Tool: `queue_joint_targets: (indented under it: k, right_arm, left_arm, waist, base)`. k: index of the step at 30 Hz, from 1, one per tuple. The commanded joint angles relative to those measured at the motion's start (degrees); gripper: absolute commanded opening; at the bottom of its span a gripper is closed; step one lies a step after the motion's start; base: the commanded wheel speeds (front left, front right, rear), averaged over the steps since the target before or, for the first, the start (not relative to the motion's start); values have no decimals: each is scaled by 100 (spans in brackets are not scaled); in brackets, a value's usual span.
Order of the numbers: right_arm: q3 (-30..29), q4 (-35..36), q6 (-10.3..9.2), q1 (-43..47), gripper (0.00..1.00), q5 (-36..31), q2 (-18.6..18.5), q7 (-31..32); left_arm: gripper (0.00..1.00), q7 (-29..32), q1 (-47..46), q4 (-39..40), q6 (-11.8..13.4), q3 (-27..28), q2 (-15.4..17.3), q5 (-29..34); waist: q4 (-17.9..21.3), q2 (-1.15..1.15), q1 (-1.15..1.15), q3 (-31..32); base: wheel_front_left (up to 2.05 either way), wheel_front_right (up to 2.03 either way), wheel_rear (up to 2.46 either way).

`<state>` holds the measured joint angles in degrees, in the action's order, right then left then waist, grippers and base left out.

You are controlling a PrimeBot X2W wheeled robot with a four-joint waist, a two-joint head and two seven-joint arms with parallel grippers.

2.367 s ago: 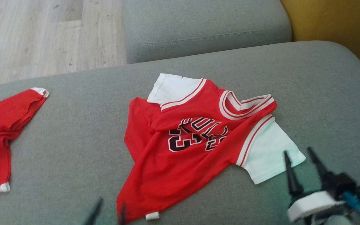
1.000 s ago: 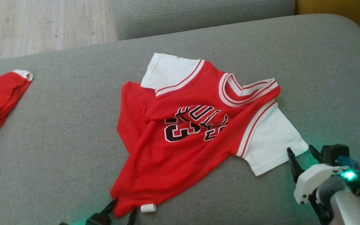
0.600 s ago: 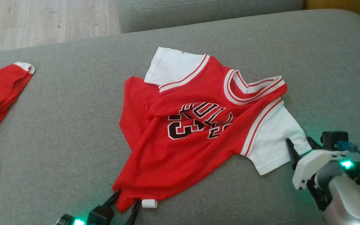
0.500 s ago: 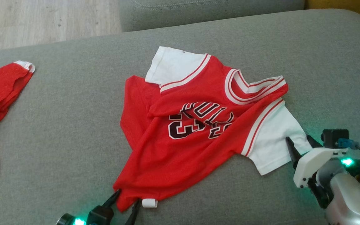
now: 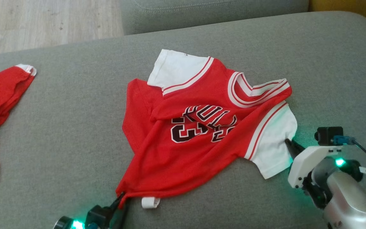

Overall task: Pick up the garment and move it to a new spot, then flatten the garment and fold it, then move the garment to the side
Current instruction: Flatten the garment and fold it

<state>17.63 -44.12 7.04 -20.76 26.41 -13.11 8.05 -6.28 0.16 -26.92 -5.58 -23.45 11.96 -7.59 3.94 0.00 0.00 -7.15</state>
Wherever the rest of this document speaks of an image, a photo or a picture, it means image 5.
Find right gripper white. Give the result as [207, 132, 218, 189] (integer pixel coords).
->
[285, 138, 343, 209]

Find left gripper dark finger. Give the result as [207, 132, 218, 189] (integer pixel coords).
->
[112, 191, 126, 212]
[118, 204, 129, 229]

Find red basketball jersey white sleeves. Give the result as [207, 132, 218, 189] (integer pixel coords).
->
[116, 49, 298, 209]

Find large grey sofa seat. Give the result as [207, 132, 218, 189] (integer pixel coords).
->
[0, 11, 366, 229]

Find yellow sofa backrest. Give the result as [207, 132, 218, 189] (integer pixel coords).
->
[308, 0, 366, 35]

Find small grey sofa cushion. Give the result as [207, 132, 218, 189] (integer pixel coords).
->
[119, 0, 309, 35]

